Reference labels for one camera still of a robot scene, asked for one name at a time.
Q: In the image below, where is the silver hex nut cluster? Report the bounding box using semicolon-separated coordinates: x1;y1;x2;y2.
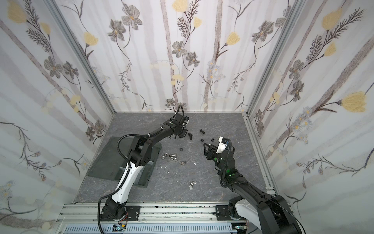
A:
161;153;178;161

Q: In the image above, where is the silver wing nut near rail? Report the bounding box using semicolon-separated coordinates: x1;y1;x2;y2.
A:
190;181;197;190

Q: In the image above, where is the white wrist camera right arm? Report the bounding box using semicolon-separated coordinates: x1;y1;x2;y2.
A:
216;136;232;154

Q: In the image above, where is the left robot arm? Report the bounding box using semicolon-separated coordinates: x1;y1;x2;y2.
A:
97;112;189;222

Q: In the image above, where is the green compartment organizer box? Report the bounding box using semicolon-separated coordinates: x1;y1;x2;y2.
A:
87;136;162;188

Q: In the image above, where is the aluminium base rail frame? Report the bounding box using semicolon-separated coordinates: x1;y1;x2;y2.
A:
56;202;231;232

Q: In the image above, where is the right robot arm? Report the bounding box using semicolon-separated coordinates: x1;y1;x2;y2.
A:
203;141;306;234

